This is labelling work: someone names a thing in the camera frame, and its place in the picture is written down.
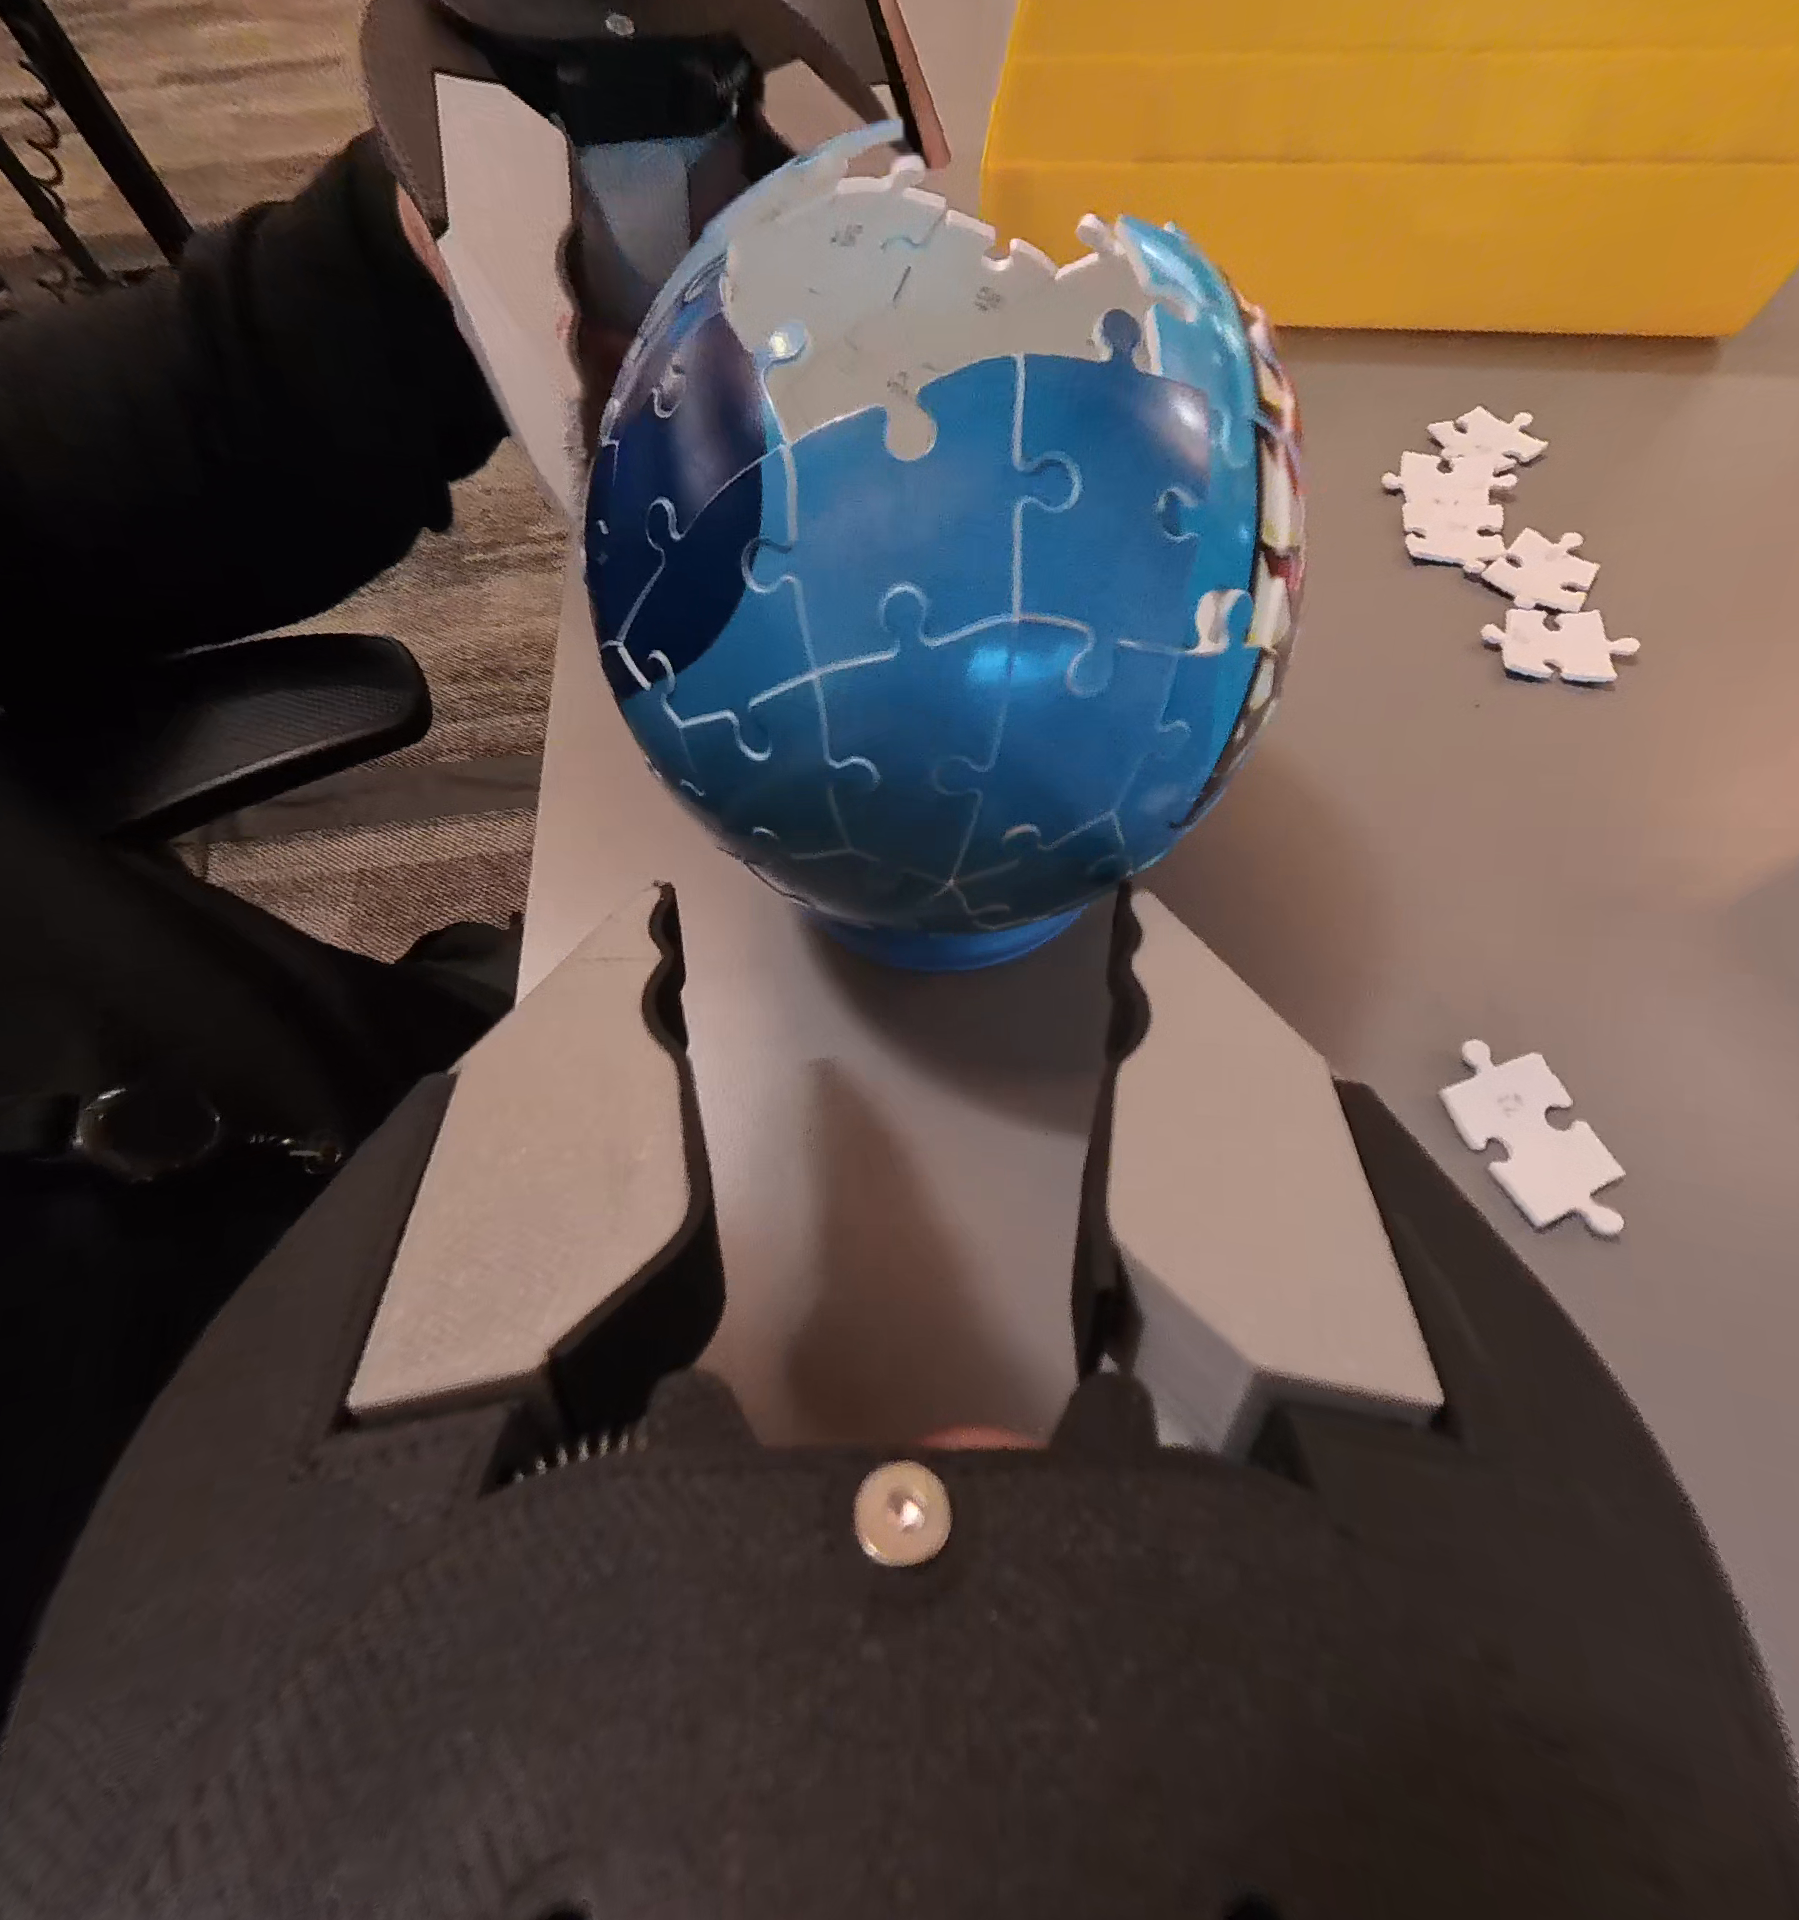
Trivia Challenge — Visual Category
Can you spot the person's left forearm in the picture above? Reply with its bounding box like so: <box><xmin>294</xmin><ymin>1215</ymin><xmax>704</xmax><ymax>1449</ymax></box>
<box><xmin>0</xmin><ymin>136</ymin><xmax>517</xmax><ymax>706</ymax></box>

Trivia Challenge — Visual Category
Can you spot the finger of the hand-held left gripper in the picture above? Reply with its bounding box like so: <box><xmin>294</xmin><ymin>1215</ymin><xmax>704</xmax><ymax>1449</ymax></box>
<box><xmin>769</xmin><ymin>0</ymin><xmax>937</xmax><ymax>157</ymax></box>
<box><xmin>431</xmin><ymin>73</ymin><xmax>610</xmax><ymax>506</ymax></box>

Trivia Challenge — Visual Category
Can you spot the black metal frame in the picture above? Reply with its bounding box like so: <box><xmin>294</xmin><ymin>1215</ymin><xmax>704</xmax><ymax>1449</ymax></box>
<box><xmin>0</xmin><ymin>0</ymin><xmax>200</xmax><ymax>295</ymax></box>

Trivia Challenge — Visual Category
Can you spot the blue puzzle ball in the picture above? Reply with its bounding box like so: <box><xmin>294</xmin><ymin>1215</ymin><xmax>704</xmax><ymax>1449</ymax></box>
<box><xmin>583</xmin><ymin>116</ymin><xmax>1309</xmax><ymax>943</ymax></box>

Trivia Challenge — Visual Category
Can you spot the blue ball stand ring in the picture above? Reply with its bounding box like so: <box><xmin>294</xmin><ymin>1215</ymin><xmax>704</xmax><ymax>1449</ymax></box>
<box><xmin>801</xmin><ymin>891</ymin><xmax>1127</xmax><ymax>981</ymax></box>

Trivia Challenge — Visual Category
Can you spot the yellow plastic bin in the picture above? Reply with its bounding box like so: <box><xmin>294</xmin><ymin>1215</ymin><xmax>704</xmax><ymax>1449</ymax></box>
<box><xmin>981</xmin><ymin>0</ymin><xmax>1799</xmax><ymax>341</ymax></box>

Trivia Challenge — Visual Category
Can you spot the white puzzle piece pair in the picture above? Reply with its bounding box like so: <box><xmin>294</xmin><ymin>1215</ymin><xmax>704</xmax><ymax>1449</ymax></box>
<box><xmin>1438</xmin><ymin>1040</ymin><xmax>1628</xmax><ymax>1241</ymax></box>

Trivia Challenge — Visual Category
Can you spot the black strap with ring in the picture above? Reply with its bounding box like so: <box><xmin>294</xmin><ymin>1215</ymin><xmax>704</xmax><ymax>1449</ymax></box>
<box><xmin>0</xmin><ymin>1087</ymin><xmax>354</xmax><ymax>1191</ymax></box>

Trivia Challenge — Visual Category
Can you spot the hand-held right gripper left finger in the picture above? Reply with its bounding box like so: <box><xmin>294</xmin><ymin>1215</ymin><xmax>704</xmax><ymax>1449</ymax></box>
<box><xmin>340</xmin><ymin>882</ymin><xmax>727</xmax><ymax>1424</ymax></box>

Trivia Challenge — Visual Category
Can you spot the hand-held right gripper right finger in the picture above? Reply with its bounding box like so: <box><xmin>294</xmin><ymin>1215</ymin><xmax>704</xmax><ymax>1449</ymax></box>
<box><xmin>1072</xmin><ymin>882</ymin><xmax>1449</xmax><ymax>1455</ymax></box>

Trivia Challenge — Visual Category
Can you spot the black office chair armrest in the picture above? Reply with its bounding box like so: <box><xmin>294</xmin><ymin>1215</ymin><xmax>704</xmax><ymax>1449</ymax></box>
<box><xmin>74</xmin><ymin>629</ymin><xmax>436</xmax><ymax>845</ymax></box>

